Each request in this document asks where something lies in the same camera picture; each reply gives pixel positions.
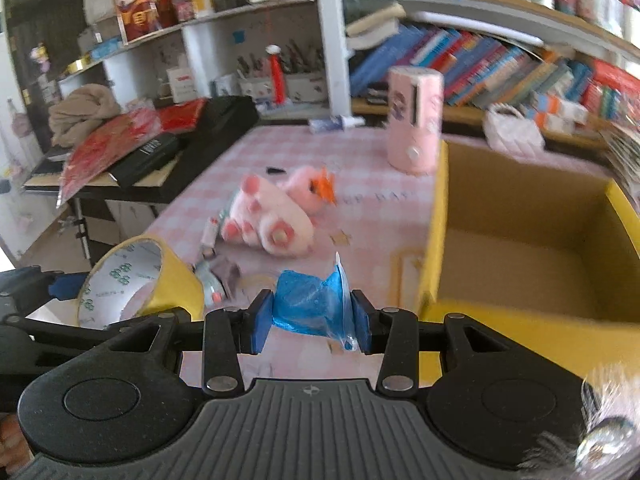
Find blue plastic bag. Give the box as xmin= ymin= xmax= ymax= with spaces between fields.
xmin=272 ymin=252 xmax=359 ymax=351

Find pink plush pig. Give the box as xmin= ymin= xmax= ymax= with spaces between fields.
xmin=219 ymin=174 xmax=314 ymax=257

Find yellow tape roll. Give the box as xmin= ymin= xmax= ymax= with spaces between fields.
xmin=77 ymin=235 xmax=204 ymax=330

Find green white toy figure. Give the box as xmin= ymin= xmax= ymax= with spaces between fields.
xmin=193 ymin=254 xmax=241 ymax=308

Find pink checkered tablecloth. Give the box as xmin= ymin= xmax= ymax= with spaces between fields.
xmin=29 ymin=123 xmax=616 ymax=391

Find yellow cardboard box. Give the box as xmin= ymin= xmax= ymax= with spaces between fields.
xmin=416 ymin=142 xmax=639 ymax=377

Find black pen box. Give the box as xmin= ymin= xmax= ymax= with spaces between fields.
xmin=107 ymin=133 xmax=180 ymax=188

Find white tube on table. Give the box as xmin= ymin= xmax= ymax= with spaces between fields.
xmin=308 ymin=116 xmax=366 ymax=134

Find black keyboard case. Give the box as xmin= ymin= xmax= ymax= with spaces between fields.
xmin=23 ymin=96 xmax=259 ymax=204

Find red paper packets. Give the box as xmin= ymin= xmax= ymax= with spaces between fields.
xmin=56 ymin=98 xmax=207 ymax=207

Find beige folded cloth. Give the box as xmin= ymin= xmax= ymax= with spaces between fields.
xmin=49 ymin=84 xmax=122 ymax=148

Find pink cylindrical humidifier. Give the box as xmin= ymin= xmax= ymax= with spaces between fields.
xmin=387 ymin=66 xmax=444 ymax=176

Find white quilted handbag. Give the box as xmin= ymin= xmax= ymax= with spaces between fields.
xmin=483 ymin=103 xmax=544 ymax=158

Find red tassel ornament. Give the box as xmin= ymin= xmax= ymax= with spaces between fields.
xmin=266 ymin=44 xmax=286 ymax=106

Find white bookshelf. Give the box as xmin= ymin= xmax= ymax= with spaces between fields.
xmin=60 ymin=0 xmax=639 ymax=115

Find row of colourful books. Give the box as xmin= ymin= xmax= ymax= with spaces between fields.
xmin=347 ymin=21 xmax=639 ymax=126

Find fortune god figurine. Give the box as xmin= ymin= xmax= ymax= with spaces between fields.
xmin=113 ymin=0 xmax=178 ymax=44

